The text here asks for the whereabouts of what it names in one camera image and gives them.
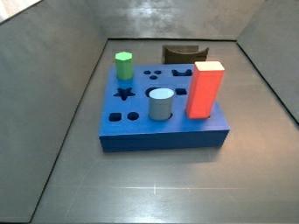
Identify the tall red square peg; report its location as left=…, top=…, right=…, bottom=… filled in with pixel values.
left=185, top=61, right=225, bottom=119

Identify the black curved fixture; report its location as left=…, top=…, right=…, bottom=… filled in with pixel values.
left=163, top=45, right=209, bottom=64

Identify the light blue cylinder peg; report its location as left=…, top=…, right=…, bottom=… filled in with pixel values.
left=148, top=88, right=173, bottom=121

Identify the blue foam shape-sorter block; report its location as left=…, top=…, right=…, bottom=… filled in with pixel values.
left=98, top=64, right=229, bottom=152

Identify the green hexagonal peg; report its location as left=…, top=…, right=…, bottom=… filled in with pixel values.
left=114, top=52, right=133, bottom=81

